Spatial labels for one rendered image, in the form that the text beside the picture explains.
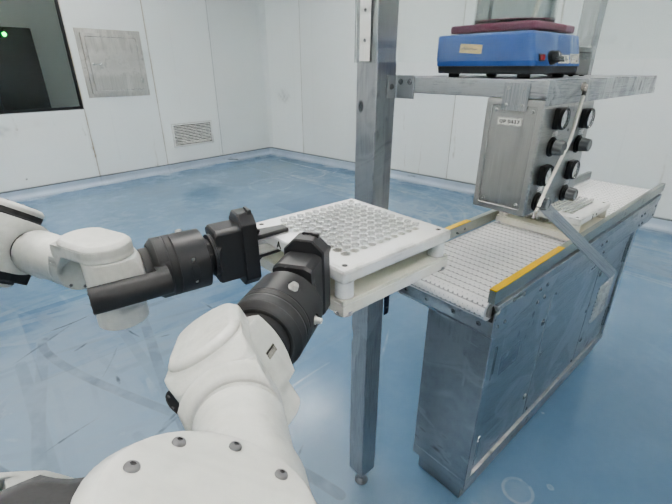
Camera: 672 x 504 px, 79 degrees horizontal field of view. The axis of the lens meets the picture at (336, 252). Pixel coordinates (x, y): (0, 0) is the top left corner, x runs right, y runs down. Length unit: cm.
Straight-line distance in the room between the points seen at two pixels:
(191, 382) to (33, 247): 47
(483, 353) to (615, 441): 91
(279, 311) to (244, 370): 12
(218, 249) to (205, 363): 32
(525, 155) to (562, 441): 129
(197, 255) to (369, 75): 53
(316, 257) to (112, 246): 26
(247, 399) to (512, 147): 65
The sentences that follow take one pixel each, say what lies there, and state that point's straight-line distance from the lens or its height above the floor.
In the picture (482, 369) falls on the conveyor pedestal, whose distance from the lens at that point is 118.
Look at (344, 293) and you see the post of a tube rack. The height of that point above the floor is 98.
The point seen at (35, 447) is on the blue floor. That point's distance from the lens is 198.
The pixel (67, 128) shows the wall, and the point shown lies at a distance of 550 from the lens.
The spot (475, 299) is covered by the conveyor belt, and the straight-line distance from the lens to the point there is 95.
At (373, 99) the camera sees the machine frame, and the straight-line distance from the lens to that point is 91.
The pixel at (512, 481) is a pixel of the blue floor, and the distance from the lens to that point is 167.
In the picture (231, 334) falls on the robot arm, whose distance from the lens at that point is 33.
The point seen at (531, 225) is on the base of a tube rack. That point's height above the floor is 82.
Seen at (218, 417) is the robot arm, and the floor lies 107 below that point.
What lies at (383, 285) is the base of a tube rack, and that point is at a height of 97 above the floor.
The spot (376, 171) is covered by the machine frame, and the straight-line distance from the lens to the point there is 93.
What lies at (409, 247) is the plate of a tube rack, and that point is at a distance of 63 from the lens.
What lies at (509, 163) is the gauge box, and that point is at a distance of 81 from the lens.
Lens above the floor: 126
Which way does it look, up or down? 24 degrees down
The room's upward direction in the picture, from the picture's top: straight up
